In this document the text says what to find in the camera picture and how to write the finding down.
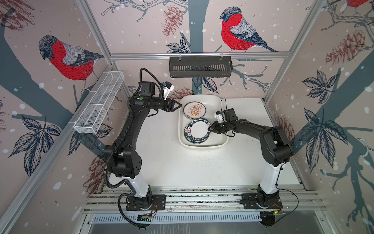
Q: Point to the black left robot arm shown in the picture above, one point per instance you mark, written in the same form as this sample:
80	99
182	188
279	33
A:
123	164

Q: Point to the orange sunburst plate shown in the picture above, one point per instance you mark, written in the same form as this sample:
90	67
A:
194	110

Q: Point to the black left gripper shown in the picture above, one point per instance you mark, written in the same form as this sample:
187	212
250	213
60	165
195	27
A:
171	108

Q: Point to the white plastic bin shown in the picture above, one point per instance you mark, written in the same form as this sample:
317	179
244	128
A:
193	133

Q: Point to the white mesh wall shelf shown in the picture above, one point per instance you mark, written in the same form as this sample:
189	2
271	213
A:
95	112

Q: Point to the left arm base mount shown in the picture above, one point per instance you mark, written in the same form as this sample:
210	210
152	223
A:
153	203

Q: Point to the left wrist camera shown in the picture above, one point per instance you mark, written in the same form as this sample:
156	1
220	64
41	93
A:
167	88

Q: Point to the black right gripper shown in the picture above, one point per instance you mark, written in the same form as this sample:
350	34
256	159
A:
216	125

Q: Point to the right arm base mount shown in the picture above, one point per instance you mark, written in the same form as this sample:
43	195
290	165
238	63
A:
261	201

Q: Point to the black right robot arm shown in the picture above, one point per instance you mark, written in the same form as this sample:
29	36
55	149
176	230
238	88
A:
275	148

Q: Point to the horizontal aluminium frame bar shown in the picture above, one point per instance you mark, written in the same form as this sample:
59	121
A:
233	55

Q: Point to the black hanging wire basket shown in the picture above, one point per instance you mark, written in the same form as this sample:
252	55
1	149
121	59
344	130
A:
200	67

